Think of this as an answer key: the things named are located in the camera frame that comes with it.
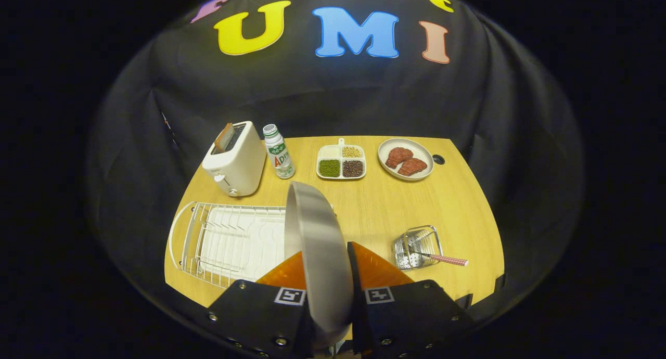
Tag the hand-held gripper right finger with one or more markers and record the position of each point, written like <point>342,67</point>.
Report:
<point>356,276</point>

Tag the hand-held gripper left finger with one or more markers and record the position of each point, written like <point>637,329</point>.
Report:
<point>250,317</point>

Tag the beige round plate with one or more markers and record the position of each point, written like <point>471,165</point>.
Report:
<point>322,255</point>

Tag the beige plate with meat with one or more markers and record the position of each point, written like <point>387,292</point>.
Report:
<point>389,172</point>

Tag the dark red beans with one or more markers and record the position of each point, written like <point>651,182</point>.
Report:
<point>353,168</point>

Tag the green beans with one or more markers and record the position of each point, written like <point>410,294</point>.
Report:
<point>329,168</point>

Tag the white divided snack tray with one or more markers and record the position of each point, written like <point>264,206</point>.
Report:
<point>341,158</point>

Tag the red meat slice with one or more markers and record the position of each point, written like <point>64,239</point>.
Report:
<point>413,166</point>
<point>399,156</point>

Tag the yellow soybeans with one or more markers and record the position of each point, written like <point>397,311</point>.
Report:
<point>352,152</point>

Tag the white green-label drink bottle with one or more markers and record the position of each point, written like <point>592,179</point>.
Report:
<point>280,153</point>

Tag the white toaster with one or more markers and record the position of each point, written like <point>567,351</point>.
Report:
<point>239,164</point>

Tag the brown bread slice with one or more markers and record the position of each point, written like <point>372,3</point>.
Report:
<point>224,137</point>

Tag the black backdrop cloth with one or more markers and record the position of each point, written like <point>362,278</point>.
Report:
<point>364,93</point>

